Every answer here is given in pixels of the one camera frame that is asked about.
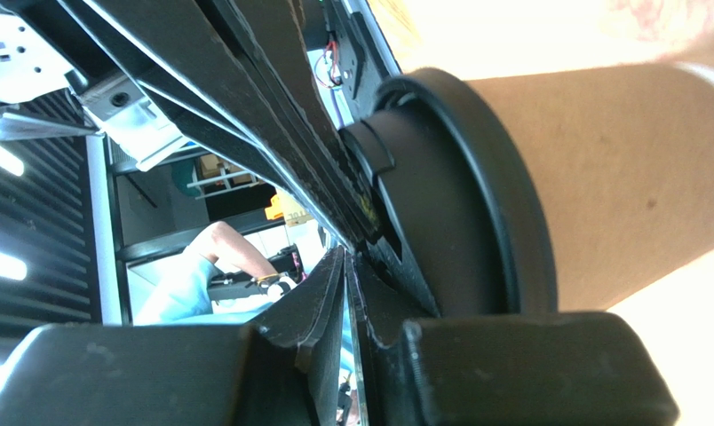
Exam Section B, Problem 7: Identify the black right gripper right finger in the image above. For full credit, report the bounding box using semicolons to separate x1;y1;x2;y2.
0;248;679;425

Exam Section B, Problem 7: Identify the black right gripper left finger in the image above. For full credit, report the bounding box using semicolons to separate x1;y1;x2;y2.
63;1;381;249

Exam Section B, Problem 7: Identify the black plastic cup lid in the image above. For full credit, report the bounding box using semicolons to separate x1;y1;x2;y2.
341;68;558;317

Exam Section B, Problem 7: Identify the paper coffee cup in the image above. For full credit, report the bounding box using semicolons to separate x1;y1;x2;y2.
472;63;714;311

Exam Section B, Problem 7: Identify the person in light shirt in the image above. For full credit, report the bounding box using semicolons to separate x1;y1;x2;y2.
133;220;299;327

